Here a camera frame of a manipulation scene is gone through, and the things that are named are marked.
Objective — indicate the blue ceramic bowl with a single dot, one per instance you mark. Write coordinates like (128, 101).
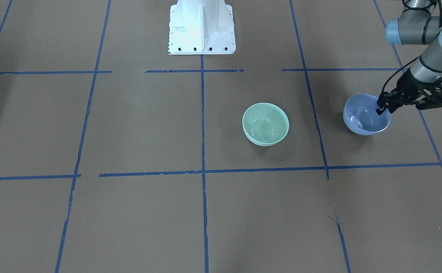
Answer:
(360, 116)

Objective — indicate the brown paper table cover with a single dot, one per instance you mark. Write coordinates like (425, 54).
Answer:
(116, 157)

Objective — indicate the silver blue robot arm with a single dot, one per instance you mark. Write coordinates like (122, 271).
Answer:
(417, 26)

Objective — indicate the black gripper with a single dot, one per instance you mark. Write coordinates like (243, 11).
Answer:
(403, 89)

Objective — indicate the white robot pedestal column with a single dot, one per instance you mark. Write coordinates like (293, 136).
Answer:
(201, 27)

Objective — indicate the green ceramic bowl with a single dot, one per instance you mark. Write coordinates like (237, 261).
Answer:
(265, 124)

